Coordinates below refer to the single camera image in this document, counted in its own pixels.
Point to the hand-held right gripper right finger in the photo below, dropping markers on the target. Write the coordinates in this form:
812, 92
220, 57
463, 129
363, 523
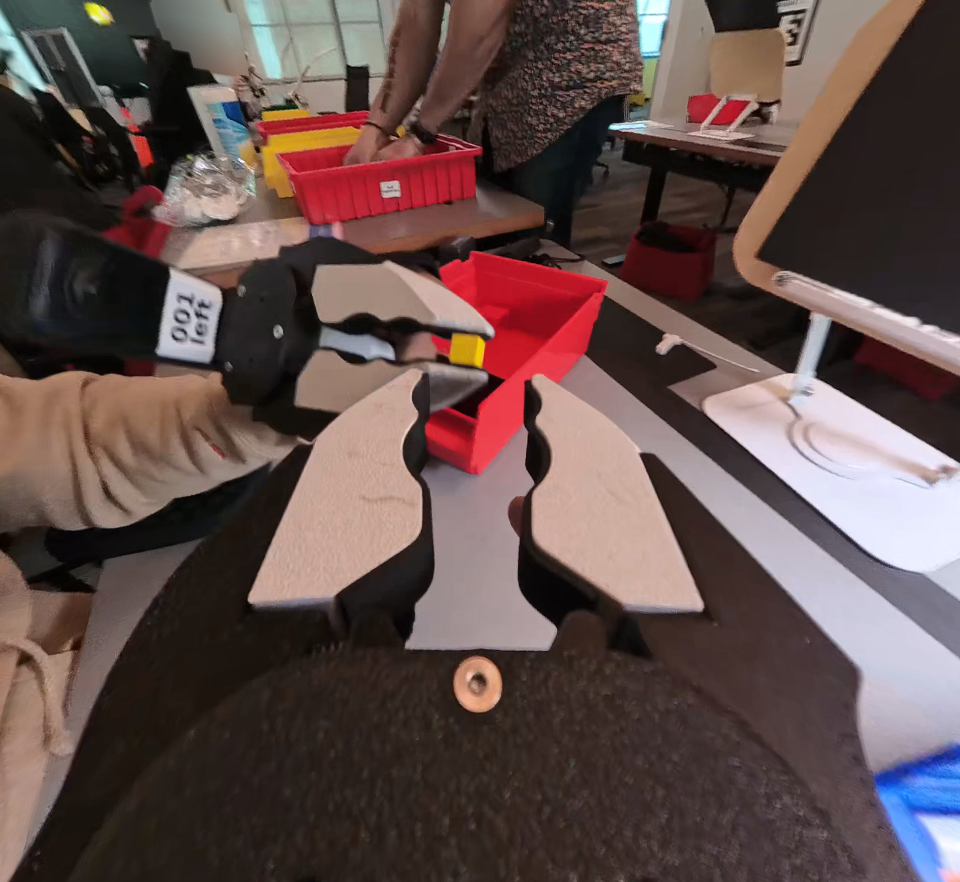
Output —
607, 514

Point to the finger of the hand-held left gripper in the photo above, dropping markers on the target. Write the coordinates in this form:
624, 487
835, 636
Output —
390, 293
352, 383

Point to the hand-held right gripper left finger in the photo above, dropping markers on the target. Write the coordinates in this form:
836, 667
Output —
345, 499

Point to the yellow block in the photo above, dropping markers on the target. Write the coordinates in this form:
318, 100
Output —
466, 349

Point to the red plastic bin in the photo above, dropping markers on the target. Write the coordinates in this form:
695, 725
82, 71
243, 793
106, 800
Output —
540, 327

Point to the blue plastic bin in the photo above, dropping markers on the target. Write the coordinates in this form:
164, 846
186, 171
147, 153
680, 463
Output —
915, 784

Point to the person's left forearm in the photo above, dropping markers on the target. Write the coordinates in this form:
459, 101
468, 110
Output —
112, 447

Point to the large red ribbed crate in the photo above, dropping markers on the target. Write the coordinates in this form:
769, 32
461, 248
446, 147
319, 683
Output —
360, 188

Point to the clear plastic bag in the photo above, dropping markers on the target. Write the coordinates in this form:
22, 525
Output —
210, 188

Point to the red fabric item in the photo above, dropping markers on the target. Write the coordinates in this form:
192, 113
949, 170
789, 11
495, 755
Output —
139, 226

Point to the black wristwatch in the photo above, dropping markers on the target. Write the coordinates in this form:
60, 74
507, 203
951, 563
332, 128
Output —
424, 132

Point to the yellow crate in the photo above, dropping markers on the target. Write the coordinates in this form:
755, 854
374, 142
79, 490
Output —
300, 142
285, 114

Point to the white blue package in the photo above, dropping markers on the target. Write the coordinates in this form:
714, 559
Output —
225, 121

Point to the red fabric bin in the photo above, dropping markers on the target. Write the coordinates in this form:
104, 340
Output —
675, 271

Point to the red storage box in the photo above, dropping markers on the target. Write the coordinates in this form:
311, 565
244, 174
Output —
907, 368

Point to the wooden desk with black legs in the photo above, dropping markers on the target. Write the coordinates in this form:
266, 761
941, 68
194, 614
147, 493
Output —
697, 143

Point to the black board on white stand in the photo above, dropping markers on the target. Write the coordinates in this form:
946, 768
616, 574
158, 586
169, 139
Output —
885, 184

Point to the framed marker poster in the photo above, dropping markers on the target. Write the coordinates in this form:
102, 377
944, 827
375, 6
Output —
799, 27

